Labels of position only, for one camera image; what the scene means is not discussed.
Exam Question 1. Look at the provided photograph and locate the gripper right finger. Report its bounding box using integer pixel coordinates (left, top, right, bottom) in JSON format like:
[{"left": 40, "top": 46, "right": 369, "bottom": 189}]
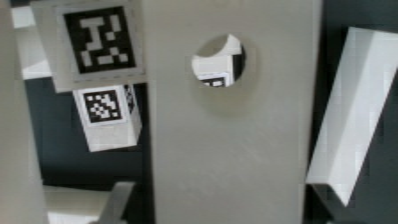
[{"left": 302, "top": 184, "right": 365, "bottom": 224}]

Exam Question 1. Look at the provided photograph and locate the white chair backrest frame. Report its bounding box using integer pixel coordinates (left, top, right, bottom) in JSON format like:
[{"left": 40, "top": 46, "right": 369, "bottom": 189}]
[{"left": 0, "top": 0, "right": 325, "bottom": 224}]

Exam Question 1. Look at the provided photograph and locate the white chair leg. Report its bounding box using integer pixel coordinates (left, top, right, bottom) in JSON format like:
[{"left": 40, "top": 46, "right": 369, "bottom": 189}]
[
  {"left": 30, "top": 0, "right": 147, "bottom": 92},
  {"left": 72, "top": 84, "right": 142, "bottom": 152}
]

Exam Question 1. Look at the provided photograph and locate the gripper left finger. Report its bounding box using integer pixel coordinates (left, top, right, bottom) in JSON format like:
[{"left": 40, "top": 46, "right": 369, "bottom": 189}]
[{"left": 88, "top": 181, "right": 152, "bottom": 224}]

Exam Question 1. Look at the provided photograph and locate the white front rail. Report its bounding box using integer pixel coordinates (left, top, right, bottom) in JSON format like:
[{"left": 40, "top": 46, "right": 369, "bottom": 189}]
[{"left": 42, "top": 186, "right": 122, "bottom": 224}]

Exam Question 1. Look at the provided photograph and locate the white right side rail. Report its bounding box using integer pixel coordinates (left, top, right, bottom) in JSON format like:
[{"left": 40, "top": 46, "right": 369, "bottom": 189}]
[{"left": 305, "top": 27, "right": 398, "bottom": 205}]

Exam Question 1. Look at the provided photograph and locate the white rail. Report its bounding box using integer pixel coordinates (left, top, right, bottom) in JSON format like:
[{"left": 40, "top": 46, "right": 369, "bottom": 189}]
[
  {"left": 42, "top": 186, "right": 122, "bottom": 224},
  {"left": 305, "top": 27, "right": 398, "bottom": 205}
]

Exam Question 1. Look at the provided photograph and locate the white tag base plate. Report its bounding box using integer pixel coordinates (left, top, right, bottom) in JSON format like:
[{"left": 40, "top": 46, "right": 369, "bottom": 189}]
[{"left": 10, "top": 6, "right": 51, "bottom": 80}]

